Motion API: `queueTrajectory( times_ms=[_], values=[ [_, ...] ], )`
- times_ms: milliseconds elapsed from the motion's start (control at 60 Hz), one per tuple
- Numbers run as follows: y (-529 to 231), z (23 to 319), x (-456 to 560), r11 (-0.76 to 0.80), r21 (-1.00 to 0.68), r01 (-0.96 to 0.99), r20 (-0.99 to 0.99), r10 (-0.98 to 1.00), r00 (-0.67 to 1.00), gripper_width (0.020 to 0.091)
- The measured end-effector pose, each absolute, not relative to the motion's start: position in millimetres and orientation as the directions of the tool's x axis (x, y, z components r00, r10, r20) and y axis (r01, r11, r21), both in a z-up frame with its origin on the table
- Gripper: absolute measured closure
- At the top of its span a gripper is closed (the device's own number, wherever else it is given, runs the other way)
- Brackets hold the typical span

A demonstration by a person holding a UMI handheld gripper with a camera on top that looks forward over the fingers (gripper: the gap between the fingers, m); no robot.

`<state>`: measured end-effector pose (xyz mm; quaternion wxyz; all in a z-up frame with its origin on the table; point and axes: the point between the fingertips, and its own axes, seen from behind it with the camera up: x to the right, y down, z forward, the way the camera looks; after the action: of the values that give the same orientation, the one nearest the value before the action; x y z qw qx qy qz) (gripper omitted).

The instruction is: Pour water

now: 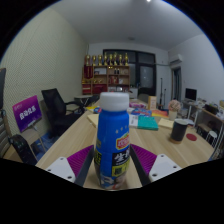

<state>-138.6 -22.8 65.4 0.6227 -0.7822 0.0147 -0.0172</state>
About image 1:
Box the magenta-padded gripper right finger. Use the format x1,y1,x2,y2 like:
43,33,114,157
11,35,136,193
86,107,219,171
129,143,184,186

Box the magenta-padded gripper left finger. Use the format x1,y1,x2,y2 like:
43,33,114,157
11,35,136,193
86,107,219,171
44,144,95,187

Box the blue drink bottle white cap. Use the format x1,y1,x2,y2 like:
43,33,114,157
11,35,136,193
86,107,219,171
93,92,132,191

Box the dark mug white inside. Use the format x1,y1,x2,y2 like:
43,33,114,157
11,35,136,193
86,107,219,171
170,118,190,144

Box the flat round red coaster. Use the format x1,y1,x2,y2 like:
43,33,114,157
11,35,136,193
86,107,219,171
185,133,198,142

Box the black bag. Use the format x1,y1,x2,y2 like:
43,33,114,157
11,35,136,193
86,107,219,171
8,133,38,166

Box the teal book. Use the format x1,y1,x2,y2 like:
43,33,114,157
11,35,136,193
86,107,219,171
137,115,160,131

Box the orange book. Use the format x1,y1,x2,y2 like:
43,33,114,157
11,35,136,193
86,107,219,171
151,109,169,118

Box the white booklet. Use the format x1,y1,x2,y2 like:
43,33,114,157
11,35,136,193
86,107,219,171
128,114,140,128

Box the black office chair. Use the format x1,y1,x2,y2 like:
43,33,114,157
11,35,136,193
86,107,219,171
41,88,84,136

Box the blue and red book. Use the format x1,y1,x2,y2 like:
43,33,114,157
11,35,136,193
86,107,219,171
130,108,153,117

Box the white round stool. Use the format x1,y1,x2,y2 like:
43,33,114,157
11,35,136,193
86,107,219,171
205,130,219,148

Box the potted flower plant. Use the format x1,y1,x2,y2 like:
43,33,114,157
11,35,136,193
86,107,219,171
167,99,182,121

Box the orange and white carton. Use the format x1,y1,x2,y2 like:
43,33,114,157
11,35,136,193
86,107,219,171
147,95,158,111

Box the purple sign board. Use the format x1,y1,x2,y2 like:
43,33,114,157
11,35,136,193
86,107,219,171
12,95,43,133

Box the pink package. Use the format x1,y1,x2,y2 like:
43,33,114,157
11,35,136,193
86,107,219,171
129,101,148,109

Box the wooden side desk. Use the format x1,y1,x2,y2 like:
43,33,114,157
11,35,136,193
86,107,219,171
182,99,224,148

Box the small round side table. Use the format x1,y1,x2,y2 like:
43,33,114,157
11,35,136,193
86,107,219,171
73,94,94,108

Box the black computer monitor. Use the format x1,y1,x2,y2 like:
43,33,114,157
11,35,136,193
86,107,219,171
185,87,198,102

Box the wooden shelf unit with trophies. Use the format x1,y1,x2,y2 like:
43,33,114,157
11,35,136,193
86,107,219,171
81,52,132,95

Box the white wall air conditioner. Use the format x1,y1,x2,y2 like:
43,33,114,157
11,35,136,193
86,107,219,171
168,53,184,66

